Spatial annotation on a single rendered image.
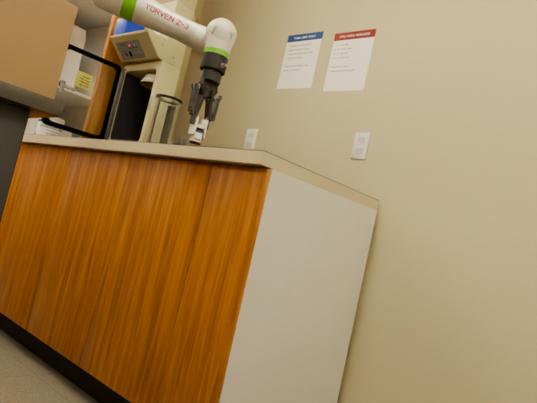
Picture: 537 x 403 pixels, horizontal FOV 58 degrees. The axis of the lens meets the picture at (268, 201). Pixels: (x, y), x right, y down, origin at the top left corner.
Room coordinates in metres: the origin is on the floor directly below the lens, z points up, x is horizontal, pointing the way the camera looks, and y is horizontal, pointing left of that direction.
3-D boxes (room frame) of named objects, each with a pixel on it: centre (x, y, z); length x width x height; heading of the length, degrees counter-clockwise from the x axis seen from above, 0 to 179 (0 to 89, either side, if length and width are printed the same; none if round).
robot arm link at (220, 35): (1.71, 0.30, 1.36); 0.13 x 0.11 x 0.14; 15
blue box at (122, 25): (2.38, 0.86, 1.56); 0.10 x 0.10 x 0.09; 49
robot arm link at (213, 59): (1.70, 0.29, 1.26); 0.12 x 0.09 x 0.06; 51
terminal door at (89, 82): (2.35, 0.99, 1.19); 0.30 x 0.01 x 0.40; 132
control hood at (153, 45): (2.32, 0.79, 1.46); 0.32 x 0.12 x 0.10; 49
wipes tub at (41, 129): (2.68, 1.26, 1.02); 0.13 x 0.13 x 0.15
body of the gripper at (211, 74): (1.70, 0.30, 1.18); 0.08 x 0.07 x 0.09; 141
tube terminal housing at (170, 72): (2.45, 0.67, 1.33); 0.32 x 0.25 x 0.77; 49
